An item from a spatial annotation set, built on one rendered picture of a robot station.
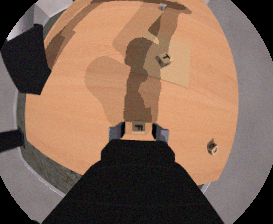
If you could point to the tan square mat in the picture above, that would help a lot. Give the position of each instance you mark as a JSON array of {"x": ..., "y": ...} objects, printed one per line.
[{"x": 151, "y": 45}]

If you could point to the beige letter block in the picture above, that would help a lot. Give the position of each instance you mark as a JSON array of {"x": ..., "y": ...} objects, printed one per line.
[
  {"x": 164, "y": 59},
  {"x": 138, "y": 126},
  {"x": 162, "y": 7},
  {"x": 212, "y": 149}
]

